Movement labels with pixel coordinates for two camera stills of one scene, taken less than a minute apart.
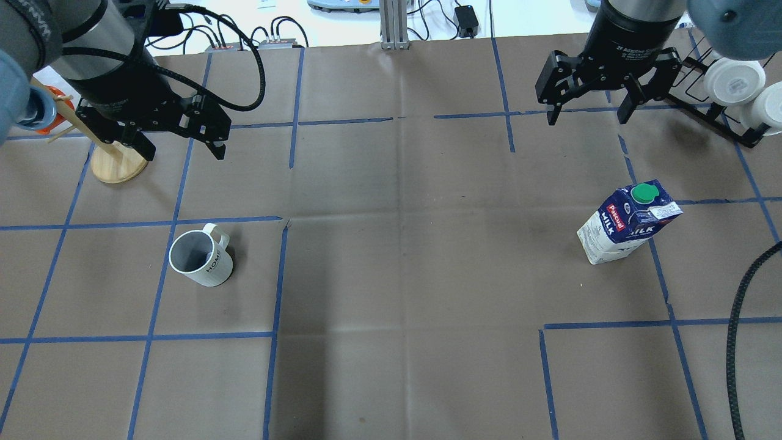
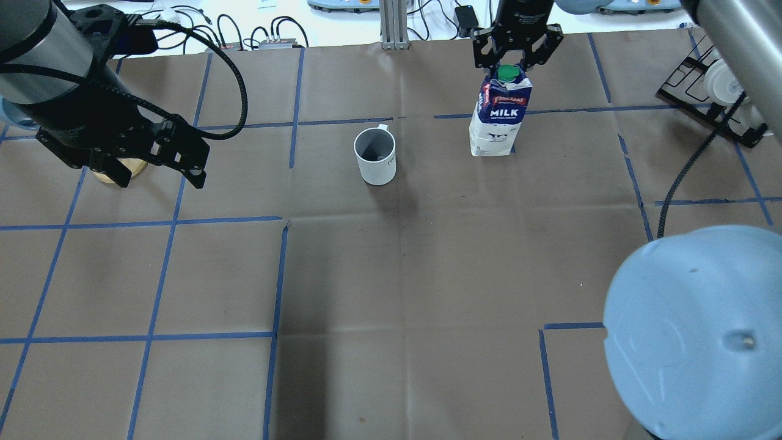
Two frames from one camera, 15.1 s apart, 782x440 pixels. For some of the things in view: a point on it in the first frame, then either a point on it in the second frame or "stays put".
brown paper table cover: [397, 245] stays put
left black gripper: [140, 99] -> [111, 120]
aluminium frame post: [393, 24] stays put
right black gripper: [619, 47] -> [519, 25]
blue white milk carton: [626, 219] -> [495, 123]
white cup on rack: [730, 82] stays put
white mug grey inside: [202, 255] -> [375, 148]
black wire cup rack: [689, 94] stays put
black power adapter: [468, 25] stays put
